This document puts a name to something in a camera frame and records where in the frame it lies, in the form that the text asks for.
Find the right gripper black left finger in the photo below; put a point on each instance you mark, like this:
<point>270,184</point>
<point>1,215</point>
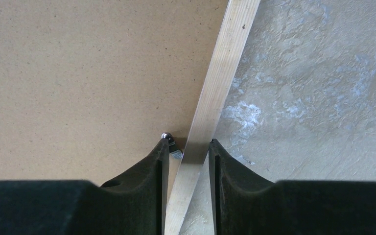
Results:
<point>132,203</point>

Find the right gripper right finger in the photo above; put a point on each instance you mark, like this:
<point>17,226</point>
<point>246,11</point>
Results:
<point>244,203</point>

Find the brown cardboard backing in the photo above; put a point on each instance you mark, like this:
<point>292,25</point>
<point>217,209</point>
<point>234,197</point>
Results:
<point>87,87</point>

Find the white wooden picture frame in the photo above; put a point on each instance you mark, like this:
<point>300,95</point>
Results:
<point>229,46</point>

